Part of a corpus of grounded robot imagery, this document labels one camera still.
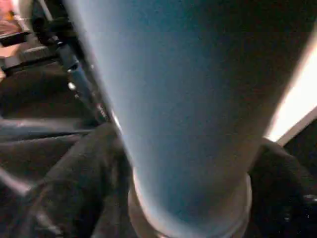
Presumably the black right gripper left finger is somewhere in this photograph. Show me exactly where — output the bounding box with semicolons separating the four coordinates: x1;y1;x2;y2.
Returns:
15;121;134;238

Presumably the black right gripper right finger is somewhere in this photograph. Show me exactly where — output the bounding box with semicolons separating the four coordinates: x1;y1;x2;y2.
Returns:
245;139;317;238

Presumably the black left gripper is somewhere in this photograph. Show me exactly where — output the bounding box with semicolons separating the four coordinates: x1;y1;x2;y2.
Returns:
0;0;117;132

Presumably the white plastic table leg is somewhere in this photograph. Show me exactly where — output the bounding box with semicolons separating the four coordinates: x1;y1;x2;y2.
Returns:
62;0;317;238

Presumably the black plastic mat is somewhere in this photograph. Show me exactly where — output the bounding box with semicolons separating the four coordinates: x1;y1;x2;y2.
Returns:
0;69;317;238

